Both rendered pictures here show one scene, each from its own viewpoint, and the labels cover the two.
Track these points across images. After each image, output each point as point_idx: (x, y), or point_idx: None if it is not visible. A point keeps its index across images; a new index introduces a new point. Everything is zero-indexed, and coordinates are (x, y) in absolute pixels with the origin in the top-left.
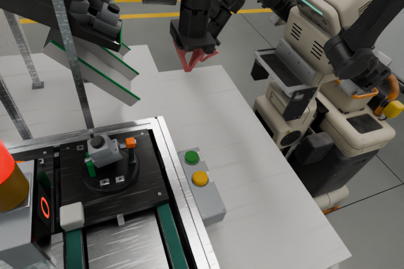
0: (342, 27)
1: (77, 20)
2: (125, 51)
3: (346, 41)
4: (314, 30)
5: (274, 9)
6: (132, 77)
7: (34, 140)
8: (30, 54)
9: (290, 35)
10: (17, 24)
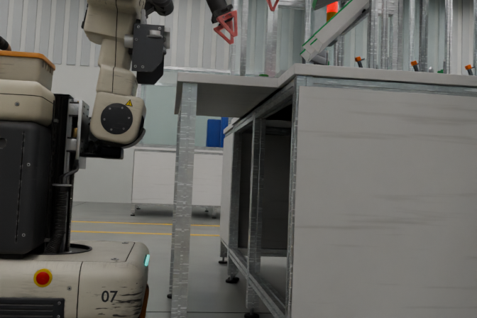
0: None
1: None
2: (319, 37)
3: None
4: None
5: None
6: (308, 50)
7: None
8: (470, 75)
9: (138, 3)
10: (421, 10)
